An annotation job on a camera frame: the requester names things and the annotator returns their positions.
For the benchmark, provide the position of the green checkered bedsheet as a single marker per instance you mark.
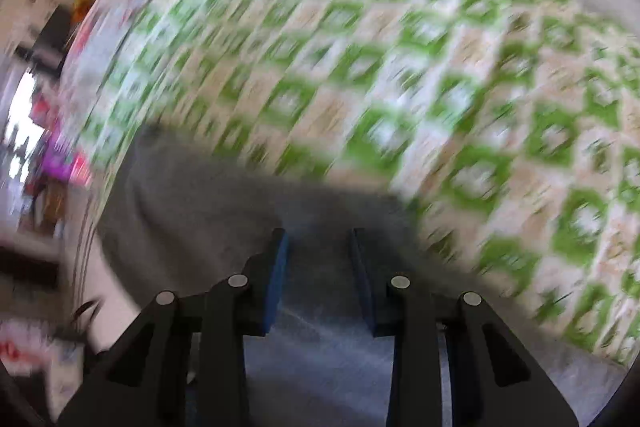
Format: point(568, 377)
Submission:
point(400, 82)

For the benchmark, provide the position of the purple cardboard box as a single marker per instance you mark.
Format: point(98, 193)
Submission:
point(66, 164)

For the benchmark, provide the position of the black monitor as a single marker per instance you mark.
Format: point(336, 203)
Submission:
point(54, 34)

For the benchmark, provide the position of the grey pants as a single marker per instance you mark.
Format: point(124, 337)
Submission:
point(200, 207)

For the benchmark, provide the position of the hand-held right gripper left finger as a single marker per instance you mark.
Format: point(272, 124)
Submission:
point(276, 287)

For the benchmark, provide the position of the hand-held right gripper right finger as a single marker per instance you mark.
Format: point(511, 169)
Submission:
point(361, 287)

